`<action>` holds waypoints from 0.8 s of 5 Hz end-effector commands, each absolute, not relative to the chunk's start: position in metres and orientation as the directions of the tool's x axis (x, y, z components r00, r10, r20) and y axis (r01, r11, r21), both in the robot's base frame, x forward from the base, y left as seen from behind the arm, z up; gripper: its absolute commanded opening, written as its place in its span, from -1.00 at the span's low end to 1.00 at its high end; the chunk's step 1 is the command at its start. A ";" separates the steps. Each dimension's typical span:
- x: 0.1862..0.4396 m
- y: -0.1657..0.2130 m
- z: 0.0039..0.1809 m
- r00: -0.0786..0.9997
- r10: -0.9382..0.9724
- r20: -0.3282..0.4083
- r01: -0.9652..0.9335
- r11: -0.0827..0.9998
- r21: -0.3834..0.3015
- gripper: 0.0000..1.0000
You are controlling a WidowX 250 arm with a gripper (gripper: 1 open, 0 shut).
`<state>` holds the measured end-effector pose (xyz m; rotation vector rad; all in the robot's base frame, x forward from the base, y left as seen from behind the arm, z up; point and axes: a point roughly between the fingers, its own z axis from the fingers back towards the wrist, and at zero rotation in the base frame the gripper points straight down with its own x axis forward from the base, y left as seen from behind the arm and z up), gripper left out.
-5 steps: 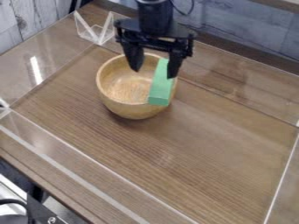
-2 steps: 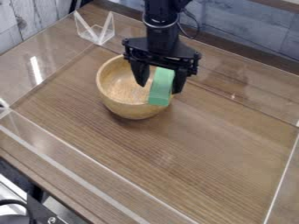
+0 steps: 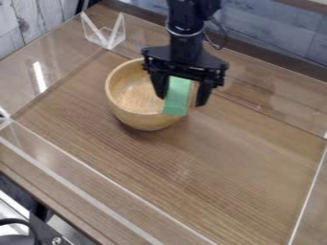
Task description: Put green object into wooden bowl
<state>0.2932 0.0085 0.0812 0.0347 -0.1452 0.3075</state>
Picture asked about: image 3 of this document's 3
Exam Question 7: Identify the green rectangular block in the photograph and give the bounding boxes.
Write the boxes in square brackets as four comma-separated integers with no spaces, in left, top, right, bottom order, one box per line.
[162,77,193,117]

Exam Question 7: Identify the black metal table bracket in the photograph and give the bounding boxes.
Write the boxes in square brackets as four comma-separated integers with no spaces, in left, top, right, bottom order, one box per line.
[29,212,73,245]

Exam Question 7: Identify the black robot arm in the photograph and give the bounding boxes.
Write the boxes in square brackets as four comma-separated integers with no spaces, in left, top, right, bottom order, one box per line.
[141,0,228,107]

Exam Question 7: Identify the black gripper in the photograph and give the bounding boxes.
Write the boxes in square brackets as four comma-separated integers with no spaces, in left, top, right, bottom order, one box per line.
[141,32,228,107]

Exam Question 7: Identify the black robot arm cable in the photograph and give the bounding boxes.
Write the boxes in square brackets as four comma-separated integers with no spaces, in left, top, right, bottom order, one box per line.
[202,15,228,51]

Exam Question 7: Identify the clear acrylic corner bracket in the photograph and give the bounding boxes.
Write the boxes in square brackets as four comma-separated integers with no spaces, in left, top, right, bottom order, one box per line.
[79,12,126,50]

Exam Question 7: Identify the wooden bowl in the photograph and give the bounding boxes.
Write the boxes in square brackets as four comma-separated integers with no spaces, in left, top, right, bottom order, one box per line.
[103,58,193,131]

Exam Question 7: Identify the clear acrylic tray walls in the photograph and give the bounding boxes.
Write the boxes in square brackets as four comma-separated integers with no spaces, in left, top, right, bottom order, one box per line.
[0,16,327,245]

